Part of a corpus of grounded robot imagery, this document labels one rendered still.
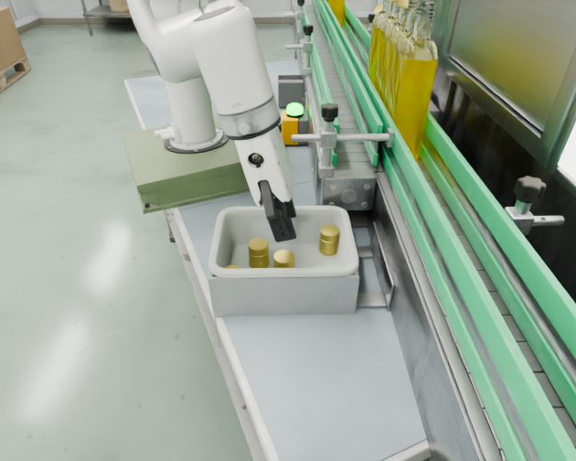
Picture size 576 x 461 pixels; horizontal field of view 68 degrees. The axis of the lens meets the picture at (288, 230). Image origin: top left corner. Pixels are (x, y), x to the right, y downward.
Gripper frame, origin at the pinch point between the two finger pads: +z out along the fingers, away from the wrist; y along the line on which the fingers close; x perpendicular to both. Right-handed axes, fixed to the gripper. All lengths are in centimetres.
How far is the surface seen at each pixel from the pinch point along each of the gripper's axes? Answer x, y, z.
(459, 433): -16.2, -30.5, 7.8
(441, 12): -40, 62, -7
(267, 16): 60, 609, 65
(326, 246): -4.5, 5.6, 11.2
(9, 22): 266, 371, -26
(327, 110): -9.4, 12.4, -9.9
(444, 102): -35, 45, 8
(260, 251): 5.8, 1.5, 6.5
